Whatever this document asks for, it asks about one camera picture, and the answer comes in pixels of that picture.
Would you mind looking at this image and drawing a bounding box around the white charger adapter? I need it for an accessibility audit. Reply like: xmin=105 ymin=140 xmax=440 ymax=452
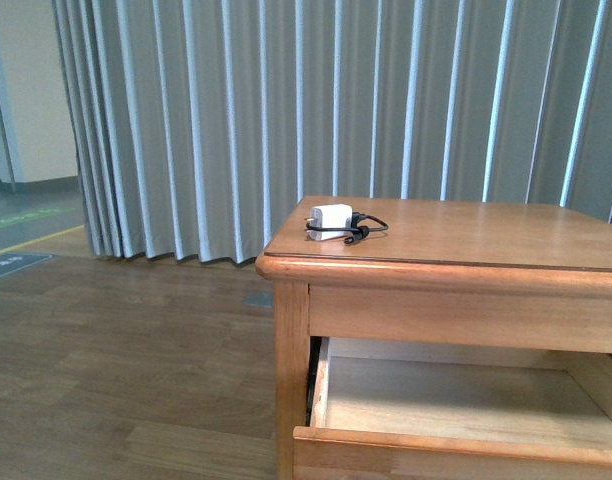
xmin=306 ymin=203 xmax=353 ymax=241

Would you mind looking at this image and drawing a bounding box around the black charger cable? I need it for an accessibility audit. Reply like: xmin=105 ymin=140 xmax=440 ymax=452
xmin=304 ymin=212 xmax=390 ymax=247

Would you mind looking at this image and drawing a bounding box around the wooden drawer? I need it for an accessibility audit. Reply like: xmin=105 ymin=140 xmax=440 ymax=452
xmin=293 ymin=338 xmax=612 ymax=479

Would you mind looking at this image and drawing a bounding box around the left metal floor socket plate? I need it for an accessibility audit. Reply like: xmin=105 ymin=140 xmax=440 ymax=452
xmin=244 ymin=291 xmax=274 ymax=308

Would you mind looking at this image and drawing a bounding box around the grey pleated curtain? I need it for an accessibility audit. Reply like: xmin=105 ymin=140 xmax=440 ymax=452
xmin=53 ymin=1 xmax=612 ymax=261

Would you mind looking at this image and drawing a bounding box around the wooden nightstand cabinet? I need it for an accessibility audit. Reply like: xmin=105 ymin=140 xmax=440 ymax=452
xmin=256 ymin=197 xmax=612 ymax=479

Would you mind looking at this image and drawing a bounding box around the green floor sticker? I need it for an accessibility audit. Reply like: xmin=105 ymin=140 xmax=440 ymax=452
xmin=0 ymin=208 xmax=62 ymax=229

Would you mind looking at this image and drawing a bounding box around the blue floor sign sticker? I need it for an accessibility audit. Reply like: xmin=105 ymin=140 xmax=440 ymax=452
xmin=0 ymin=252 xmax=52 ymax=278

